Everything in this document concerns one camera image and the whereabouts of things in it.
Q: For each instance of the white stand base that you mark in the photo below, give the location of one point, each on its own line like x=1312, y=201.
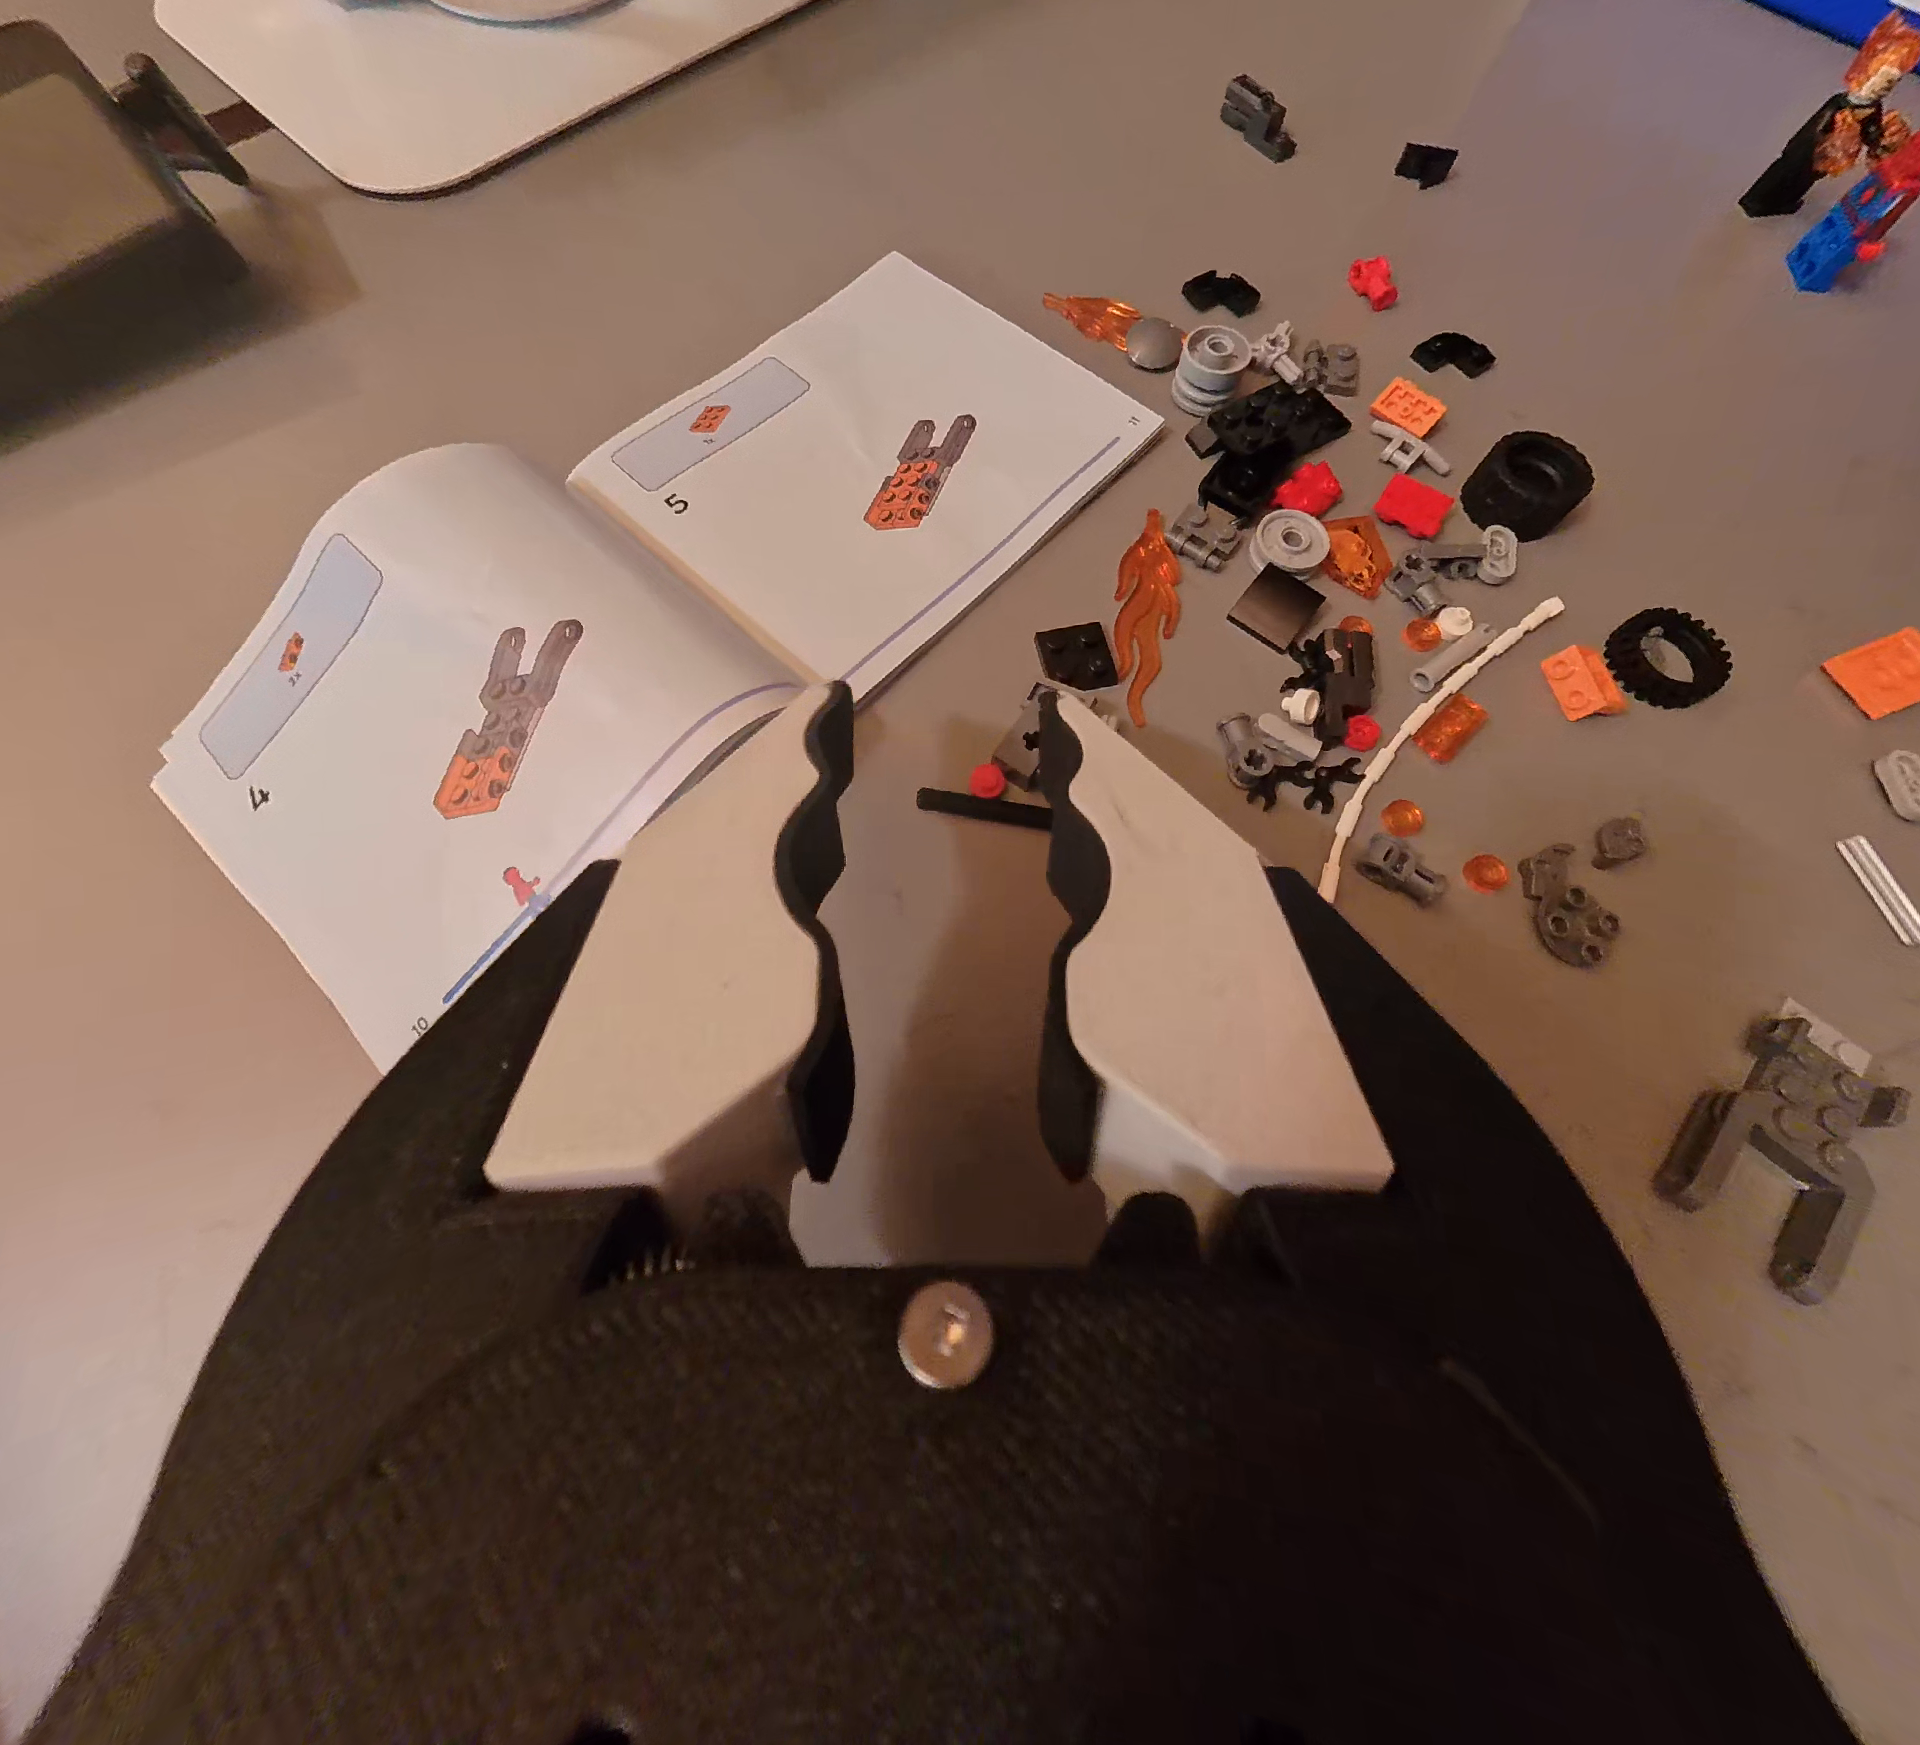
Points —
x=452, y=82

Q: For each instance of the dark grey lego bracket piece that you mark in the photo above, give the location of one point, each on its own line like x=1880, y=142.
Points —
x=1258, y=113

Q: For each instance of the smooth black lego tire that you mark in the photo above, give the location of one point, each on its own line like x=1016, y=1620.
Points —
x=1485, y=486

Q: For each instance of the dark grey lego assembly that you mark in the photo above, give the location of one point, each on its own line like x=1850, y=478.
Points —
x=1786, y=1115

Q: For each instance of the small black lego slope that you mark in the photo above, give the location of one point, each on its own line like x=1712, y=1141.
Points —
x=1427, y=163

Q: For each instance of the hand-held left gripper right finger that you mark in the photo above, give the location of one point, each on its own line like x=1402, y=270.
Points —
x=1202, y=996

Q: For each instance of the red and blue lego minifigure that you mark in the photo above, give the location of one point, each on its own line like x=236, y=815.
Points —
x=1848, y=230

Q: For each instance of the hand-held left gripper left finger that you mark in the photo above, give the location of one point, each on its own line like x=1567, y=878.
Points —
x=682, y=965

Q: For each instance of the large orange lego plate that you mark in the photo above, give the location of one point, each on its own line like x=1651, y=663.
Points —
x=1878, y=679

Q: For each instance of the flame lego minifigure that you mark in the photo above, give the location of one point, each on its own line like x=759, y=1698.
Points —
x=1823, y=133

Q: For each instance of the light grey round lego piece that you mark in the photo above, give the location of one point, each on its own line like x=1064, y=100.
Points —
x=1899, y=785

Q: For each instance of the white lego bar piece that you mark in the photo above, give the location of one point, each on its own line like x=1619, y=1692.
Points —
x=1878, y=885

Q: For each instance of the lego instruction booklet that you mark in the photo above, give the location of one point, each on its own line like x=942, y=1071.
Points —
x=707, y=575

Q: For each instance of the pile of lego pieces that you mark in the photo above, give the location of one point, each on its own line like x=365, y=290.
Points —
x=1276, y=420

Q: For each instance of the treaded black lego tire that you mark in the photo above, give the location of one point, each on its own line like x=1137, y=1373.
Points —
x=1704, y=685

